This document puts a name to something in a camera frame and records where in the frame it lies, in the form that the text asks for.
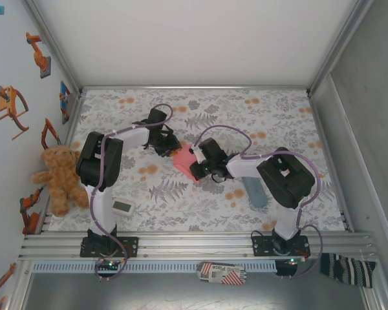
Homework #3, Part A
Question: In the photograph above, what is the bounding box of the black white striped sock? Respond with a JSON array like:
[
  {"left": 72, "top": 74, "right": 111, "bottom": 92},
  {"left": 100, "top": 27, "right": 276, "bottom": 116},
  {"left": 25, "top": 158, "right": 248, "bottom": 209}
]
[{"left": 319, "top": 253, "right": 377, "bottom": 289}]

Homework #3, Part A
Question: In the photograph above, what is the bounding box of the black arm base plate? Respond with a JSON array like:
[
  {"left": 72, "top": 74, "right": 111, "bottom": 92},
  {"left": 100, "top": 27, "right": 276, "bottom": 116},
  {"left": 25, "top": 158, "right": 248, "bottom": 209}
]
[
  {"left": 251, "top": 235, "right": 310, "bottom": 258},
  {"left": 80, "top": 236, "right": 140, "bottom": 258}
]

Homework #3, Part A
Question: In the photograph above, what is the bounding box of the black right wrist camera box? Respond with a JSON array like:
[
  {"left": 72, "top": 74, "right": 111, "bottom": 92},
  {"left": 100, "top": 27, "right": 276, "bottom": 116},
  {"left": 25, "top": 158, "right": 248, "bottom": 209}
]
[{"left": 193, "top": 137, "right": 228, "bottom": 164}]

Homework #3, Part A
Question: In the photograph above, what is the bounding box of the blue orange machine wall sticker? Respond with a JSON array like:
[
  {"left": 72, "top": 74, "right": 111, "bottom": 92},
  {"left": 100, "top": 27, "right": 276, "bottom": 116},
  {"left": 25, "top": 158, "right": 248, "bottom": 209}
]
[{"left": 59, "top": 80, "right": 74, "bottom": 125}]

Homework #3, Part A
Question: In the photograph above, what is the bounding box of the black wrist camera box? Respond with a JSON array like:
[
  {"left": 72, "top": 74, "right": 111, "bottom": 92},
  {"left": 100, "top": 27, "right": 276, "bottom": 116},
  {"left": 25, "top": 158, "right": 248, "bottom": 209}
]
[
  {"left": 193, "top": 137, "right": 228, "bottom": 164},
  {"left": 147, "top": 107, "right": 169, "bottom": 127}
]

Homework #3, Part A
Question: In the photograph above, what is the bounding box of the blue-grey case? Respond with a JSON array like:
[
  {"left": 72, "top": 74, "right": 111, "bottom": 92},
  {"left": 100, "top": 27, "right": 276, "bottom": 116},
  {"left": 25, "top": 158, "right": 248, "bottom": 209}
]
[{"left": 242, "top": 175, "right": 268, "bottom": 209}]

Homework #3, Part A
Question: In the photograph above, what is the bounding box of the thin black cable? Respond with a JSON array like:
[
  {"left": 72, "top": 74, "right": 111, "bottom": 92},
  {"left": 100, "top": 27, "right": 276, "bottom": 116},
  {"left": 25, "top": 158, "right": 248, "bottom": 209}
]
[{"left": 250, "top": 229, "right": 276, "bottom": 247}]

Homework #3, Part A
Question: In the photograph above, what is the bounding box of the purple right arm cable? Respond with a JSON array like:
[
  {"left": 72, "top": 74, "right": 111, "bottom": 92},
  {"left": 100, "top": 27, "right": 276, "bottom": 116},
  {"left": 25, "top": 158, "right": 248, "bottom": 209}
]
[{"left": 193, "top": 125, "right": 326, "bottom": 280}]

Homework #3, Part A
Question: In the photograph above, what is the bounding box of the white digital timer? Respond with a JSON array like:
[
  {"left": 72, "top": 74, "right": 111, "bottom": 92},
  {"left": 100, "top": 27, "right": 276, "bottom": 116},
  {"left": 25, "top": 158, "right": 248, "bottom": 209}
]
[{"left": 111, "top": 197, "right": 137, "bottom": 216}]

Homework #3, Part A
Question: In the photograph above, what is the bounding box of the orange gripper claw wall sticker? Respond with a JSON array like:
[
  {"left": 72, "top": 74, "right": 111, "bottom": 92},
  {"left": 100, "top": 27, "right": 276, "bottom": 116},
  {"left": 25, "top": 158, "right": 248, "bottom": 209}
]
[{"left": 0, "top": 85, "right": 30, "bottom": 141}]

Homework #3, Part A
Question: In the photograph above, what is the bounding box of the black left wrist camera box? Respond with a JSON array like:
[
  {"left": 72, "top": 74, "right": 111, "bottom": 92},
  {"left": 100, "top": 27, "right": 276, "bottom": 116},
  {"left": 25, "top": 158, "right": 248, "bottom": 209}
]
[{"left": 147, "top": 107, "right": 169, "bottom": 127}]

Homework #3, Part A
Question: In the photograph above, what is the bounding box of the floral printed tablecloth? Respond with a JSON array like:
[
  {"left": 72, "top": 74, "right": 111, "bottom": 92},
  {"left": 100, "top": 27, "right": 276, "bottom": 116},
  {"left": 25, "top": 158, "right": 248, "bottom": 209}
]
[{"left": 48, "top": 88, "right": 347, "bottom": 233}]

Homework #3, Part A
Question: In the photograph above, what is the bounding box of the white slotted cable duct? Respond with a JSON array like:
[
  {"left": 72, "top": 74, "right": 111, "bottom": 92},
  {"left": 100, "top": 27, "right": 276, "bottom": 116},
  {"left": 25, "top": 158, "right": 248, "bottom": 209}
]
[{"left": 31, "top": 260, "right": 277, "bottom": 273}]

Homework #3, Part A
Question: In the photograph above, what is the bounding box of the red white printed pouch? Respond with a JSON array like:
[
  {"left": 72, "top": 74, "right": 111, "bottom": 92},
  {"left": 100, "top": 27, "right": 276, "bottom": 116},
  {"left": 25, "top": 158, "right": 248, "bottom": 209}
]
[{"left": 196, "top": 261, "right": 248, "bottom": 286}]

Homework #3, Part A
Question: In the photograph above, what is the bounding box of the brown teddy bear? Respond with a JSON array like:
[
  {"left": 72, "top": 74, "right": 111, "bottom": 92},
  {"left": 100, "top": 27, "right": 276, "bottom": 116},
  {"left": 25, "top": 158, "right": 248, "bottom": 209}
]
[{"left": 30, "top": 145, "right": 91, "bottom": 218}]

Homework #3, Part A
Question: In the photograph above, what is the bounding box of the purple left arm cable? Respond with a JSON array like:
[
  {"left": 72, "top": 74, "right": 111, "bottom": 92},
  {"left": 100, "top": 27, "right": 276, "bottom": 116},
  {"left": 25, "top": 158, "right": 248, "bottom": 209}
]
[{"left": 90, "top": 103, "right": 174, "bottom": 282}]

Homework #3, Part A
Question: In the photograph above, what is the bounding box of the pink cloth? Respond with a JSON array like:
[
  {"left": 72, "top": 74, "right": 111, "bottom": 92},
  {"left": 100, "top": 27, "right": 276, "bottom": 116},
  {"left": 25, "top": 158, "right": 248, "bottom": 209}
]
[{"left": 172, "top": 143, "right": 202, "bottom": 186}]

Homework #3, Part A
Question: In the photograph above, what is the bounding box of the aluminium extrusion frame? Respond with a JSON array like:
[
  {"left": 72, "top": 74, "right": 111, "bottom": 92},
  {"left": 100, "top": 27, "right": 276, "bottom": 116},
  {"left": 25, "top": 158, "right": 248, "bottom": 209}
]
[{"left": 17, "top": 0, "right": 388, "bottom": 310}]

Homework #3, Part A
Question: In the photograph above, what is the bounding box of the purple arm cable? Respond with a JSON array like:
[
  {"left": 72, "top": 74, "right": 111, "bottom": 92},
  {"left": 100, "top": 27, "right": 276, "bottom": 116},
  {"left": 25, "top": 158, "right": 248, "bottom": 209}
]
[
  {"left": 193, "top": 125, "right": 326, "bottom": 280},
  {"left": 90, "top": 103, "right": 174, "bottom": 282}
]

